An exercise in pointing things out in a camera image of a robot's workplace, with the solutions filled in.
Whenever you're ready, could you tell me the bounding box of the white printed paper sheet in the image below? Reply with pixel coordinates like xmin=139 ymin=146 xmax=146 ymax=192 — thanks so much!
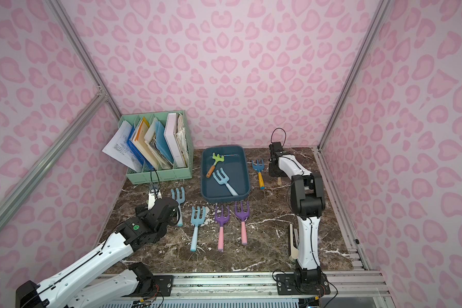
xmin=102 ymin=121 xmax=142 ymax=172

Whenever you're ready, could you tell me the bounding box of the light blue folder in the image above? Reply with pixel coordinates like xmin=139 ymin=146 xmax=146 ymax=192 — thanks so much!
xmin=155 ymin=119 xmax=174 ymax=166

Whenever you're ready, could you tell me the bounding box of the blue rake yellow handle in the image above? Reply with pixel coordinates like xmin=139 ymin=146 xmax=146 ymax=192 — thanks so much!
xmin=252 ymin=159 xmax=265 ymax=190

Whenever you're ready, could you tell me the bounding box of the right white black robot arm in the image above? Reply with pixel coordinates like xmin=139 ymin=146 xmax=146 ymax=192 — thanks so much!
xmin=269 ymin=142 xmax=326 ymax=286

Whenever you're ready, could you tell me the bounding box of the white book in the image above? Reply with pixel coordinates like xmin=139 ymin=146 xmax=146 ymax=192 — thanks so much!
xmin=164 ymin=112 xmax=187 ymax=169

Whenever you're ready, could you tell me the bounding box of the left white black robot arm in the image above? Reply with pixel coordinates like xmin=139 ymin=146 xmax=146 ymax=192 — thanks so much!
xmin=15 ymin=197 xmax=180 ymax=307

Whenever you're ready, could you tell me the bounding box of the aluminium front rail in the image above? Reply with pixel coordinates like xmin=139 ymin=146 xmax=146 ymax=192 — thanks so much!
xmin=92 ymin=271 xmax=395 ymax=307

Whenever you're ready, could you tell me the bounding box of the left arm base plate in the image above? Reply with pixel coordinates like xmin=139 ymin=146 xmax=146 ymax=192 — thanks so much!
xmin=138 ymin=275 xmax=175 ymax=298

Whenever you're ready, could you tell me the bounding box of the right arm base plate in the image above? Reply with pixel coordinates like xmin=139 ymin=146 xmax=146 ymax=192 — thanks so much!
xmin=272 ymin=272 xmax=331 ymax=296

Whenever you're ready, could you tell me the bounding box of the green file organizer crate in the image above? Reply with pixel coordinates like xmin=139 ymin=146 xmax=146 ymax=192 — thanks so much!
xmin=118 ymin=110 xmax=194 ymax=184

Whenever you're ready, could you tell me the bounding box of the purple rake pink handle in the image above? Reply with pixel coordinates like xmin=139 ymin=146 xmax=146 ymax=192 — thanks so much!
xmin=214 ymin=205 xmax=230 ymax=252
xmin=234 ymin=200 xmax=250 ymax=246

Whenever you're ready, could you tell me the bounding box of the orange beige folder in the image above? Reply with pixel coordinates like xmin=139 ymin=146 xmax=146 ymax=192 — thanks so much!
xmin=131 ymin=117 xmax=160 ymax=170

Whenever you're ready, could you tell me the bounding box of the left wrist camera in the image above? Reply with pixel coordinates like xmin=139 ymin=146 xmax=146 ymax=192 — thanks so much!
xmin=147 ymin=185 xmax=162 ymax=210

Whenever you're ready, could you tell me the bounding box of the teal rake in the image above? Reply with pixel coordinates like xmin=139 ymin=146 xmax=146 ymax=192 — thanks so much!
xmin=171 ymin=187 xmax=186 ymax=227

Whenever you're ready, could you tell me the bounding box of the teal plastic storage box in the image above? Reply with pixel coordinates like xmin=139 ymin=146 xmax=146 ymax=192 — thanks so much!
xmin=201 ymin=145 xmax=250 ymax=204

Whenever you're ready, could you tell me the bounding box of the light blue rake white handle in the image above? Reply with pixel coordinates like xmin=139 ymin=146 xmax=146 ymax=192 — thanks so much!
xmin=213 ymin=168 xmax=238 ymax=196

